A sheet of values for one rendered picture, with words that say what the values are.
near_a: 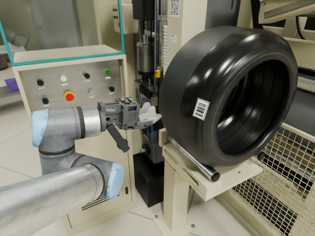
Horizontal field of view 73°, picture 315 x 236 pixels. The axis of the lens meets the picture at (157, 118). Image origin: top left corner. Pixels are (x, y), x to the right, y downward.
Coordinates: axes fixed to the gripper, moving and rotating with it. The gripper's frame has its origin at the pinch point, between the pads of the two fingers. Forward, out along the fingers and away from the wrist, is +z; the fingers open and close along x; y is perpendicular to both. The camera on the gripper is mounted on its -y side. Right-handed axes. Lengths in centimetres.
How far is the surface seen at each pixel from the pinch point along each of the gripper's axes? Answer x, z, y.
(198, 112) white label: -9.8, 8.8, 5.3
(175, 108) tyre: 0.4, 7.3, 2.4
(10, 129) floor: 259, -71, -128
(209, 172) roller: -8.2, 22.8, -24.2
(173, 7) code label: 33, 23, 36
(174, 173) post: 26, 34, -55
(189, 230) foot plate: 21, 53, -112
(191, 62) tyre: 1.4, 11.9, 18.2
